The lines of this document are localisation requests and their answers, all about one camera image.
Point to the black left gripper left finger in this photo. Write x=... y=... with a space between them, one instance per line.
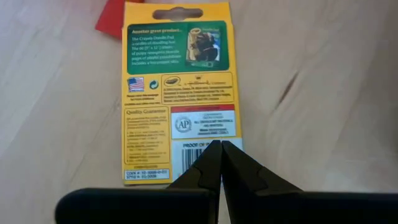
x=205 y=174

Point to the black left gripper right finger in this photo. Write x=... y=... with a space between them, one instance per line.
x=242 y=180

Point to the red eraser block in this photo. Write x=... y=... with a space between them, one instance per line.
x=110 y=18

